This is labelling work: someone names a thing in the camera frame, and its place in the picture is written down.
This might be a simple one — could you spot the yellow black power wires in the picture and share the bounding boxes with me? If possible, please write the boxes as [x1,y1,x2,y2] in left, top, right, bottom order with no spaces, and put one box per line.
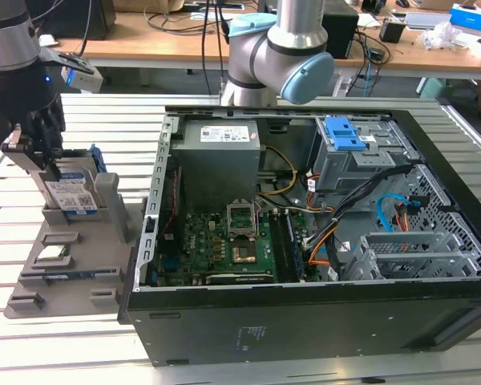
[258,146,300,197]

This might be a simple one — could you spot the orange data wire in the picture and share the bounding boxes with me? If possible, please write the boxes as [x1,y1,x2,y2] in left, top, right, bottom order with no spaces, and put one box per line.
[308,232,340,268]

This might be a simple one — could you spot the pale green bin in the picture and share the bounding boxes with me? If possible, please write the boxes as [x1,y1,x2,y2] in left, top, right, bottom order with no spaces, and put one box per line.
[418,76,480,100]

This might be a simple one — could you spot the white power strip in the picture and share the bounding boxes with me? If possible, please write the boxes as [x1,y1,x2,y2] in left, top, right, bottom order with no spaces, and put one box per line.
[332,77,353,97]

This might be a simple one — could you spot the green motherboard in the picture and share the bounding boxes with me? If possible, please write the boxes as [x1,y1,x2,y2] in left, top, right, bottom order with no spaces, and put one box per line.
[156,210,317,288]

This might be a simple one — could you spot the brown cardboard box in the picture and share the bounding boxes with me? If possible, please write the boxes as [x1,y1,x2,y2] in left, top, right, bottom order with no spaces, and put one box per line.
[114,0,185,13]

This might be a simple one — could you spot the grey parts rack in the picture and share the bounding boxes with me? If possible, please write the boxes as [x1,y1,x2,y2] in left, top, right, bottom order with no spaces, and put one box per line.
[3,172,149,320]

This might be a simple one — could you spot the CPU socket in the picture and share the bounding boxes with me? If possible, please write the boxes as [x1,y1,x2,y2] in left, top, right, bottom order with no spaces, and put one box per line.
[230,243,258,265]

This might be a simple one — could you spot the black RAM slot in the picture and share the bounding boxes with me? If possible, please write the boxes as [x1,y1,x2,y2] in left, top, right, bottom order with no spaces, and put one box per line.
[270,212,292,284]

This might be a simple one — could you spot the grey flat device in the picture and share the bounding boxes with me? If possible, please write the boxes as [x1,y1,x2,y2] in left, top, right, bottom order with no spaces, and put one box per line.
[404,11,452,30]

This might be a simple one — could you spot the black desktop tower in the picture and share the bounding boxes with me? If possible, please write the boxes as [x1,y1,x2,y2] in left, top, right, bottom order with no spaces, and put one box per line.
[322,10,360,60]

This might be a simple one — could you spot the clear plastic bag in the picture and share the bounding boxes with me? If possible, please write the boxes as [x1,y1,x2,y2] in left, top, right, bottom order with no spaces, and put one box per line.
[418,22,481,52]

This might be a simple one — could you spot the blue RAM stick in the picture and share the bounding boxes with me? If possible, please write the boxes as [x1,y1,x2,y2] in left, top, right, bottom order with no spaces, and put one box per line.
[43,270,119,280]

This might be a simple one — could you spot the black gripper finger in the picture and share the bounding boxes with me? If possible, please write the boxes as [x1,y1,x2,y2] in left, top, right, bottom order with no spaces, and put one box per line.
[0,123,49,172]
[27,111,67,178]

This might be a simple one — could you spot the wooden desk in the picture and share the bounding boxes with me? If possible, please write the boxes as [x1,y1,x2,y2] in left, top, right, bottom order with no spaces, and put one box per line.
[35,0,481,95]

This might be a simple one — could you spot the green RAM stick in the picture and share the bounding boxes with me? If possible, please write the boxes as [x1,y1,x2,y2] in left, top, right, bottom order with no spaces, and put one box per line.
[284,211,308,282]

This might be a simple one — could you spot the black open PC case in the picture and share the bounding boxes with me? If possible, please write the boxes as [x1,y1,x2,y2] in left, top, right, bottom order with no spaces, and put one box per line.
[117,104,481,368]

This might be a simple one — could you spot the red wire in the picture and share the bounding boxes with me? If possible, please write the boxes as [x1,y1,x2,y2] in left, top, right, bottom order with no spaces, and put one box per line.
[164,166,184,237]

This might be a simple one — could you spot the hard disk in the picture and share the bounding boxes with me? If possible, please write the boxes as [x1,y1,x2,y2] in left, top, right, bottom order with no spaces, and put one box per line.
[35,144,103,217]

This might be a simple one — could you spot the blue white box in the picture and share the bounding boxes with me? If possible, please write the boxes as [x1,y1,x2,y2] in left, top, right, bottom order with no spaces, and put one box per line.
[448,2,481,31]

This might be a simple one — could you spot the metal socket cover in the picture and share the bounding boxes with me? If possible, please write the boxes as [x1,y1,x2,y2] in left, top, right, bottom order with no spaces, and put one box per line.
[226,198,261,241]

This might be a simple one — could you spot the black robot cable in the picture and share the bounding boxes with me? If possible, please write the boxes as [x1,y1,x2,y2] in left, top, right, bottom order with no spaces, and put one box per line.
[200,0,230,95]

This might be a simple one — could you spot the blue drive latch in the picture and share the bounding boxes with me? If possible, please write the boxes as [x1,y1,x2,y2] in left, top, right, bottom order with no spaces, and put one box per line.
[322,115,369,152]

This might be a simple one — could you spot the large black box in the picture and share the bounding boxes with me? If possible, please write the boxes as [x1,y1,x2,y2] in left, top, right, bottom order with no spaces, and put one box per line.
[23,0,117,41]

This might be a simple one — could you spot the silver CPU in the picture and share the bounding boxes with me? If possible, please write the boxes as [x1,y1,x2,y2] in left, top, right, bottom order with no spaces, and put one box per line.
[38,245,71,260]

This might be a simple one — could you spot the blue data wire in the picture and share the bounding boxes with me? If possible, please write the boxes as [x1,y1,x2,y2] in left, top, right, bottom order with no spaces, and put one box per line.
[374,193,406,233]

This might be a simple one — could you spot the grey disk bay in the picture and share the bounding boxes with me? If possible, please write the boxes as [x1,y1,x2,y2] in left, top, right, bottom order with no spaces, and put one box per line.
[342,230,481,282]

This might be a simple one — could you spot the small black box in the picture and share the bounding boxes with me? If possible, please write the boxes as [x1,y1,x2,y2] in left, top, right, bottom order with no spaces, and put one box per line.
[379,19,406,44]

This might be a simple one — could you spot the orange yellow power wire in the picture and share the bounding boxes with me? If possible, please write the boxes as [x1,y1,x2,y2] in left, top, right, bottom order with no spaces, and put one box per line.
[394,202,410,233]

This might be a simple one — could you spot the black cable bundle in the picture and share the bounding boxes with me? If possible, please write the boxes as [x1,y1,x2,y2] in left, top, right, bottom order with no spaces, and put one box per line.
[304,162,420,252]

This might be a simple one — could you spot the grey optical drive cage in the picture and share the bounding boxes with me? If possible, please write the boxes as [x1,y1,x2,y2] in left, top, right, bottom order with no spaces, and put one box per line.
[312,115,420,193]

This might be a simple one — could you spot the grey power supply unit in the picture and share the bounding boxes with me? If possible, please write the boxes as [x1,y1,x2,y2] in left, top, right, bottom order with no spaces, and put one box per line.
[170,119,264,201]

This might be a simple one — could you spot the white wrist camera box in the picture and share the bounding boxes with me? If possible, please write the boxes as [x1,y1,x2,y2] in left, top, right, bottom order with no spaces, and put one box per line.
[59,65,105,92]

